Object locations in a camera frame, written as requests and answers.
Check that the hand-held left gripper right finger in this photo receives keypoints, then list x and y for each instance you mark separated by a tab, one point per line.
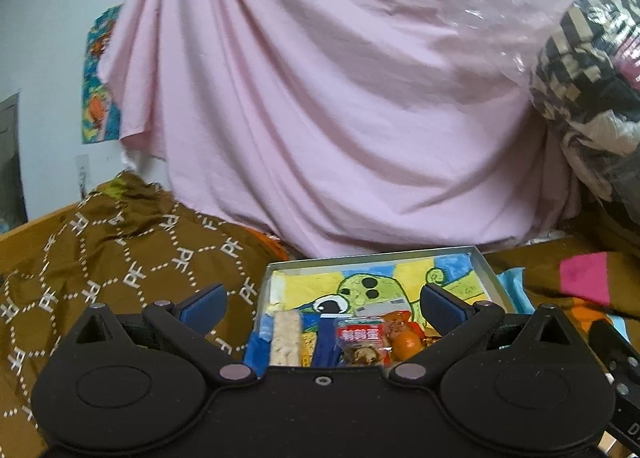
442	308

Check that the long blue packet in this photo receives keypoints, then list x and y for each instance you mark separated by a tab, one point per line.
325	343

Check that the grey wall panel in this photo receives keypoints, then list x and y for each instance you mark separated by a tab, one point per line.
11	162

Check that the wooden bed frame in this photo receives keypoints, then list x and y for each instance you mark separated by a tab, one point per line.
30	229

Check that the clear nougat packet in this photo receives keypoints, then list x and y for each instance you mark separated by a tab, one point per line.
285	343

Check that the colourful printed bedsheet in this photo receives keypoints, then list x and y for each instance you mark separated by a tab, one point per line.
585	278

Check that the shallow grey box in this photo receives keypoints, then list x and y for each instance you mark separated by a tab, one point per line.
375	254

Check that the red braised egg packet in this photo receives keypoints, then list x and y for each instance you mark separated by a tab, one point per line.
360	338

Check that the brown patterned quilt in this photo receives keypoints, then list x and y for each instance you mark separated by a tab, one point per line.
100	248

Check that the cartoon wall poster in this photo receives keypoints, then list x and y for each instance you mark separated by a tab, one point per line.
100	77

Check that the red dried snack packet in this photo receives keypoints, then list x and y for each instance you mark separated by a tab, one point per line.
397	319

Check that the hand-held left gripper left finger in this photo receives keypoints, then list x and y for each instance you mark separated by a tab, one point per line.
202	310

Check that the clear bag of clothes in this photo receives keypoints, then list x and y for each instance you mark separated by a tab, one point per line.
585	62

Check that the pink hanging cloth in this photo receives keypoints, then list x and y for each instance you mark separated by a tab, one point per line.
325	87

